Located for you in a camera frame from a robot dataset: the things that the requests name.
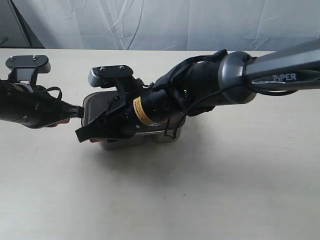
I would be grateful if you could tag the stainless steel lunch box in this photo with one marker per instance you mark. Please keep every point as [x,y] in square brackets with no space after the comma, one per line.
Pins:
[135,142]

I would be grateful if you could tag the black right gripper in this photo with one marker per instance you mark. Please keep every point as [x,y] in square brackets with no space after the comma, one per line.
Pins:
[109,116]

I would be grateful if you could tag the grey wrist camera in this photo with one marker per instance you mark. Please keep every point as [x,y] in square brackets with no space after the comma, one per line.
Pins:
[119,76]
[27,68]

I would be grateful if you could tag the grey backdrop curtain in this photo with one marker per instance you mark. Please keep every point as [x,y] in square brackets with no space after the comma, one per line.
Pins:
[167,25]

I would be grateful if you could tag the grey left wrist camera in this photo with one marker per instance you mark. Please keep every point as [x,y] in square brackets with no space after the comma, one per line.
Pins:
[27,68]

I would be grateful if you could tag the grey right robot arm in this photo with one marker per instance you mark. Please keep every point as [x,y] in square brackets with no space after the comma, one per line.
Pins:
[194,86]

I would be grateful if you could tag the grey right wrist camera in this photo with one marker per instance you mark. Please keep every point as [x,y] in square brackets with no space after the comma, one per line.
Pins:
[119,76]

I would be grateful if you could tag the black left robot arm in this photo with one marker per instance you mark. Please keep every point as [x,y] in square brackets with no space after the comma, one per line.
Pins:
[35,107]

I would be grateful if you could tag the dark transparent box lid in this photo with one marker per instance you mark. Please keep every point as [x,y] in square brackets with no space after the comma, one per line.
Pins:
[125,128]

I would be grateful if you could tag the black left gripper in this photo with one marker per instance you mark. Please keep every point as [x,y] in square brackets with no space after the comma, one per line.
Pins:
[36,107]

